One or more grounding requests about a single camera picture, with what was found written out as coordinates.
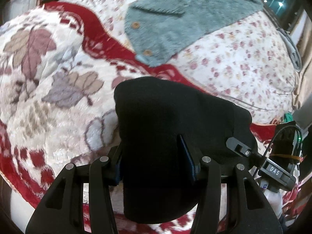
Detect black pants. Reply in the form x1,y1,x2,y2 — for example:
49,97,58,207
114,77,257,224

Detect white gloved right hand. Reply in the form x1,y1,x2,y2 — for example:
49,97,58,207
258,178,282,219

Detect green cloth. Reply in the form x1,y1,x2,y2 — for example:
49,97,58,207
283,113,293,123

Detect white floral bed sheet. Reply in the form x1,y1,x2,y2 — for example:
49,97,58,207
70,0,299,125

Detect grey folded cloth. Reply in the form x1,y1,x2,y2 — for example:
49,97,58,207
277,28,302,72

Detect beige curtain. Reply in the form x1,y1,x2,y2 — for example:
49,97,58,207
292,16,312,109

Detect red white floral blanket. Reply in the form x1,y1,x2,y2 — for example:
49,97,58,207
0,0,303,234

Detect teal fleece jacket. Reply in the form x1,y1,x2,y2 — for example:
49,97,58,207
125,0,263,67

